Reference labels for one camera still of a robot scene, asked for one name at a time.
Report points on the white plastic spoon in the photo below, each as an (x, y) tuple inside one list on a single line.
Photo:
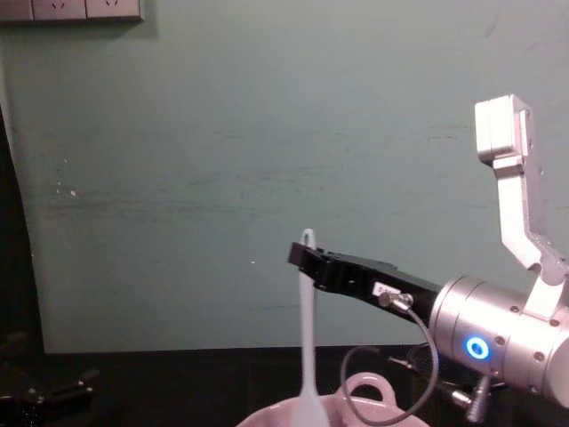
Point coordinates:
[(307, 320)]

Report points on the black upright board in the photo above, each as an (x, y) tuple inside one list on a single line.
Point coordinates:
[(15, 249)]

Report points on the black table cloth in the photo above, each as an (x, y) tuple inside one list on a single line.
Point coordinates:
[(186, 387)]

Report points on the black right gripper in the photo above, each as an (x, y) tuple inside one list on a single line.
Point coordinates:
[(355, 278)]

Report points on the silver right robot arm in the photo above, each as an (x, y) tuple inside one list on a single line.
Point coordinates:
[(498, 320)]

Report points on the grey wall socket plate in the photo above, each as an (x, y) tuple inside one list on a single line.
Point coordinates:
[(114, 8), (58, 9)]

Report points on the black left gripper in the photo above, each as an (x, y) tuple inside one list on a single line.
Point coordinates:
[(26, 407)]

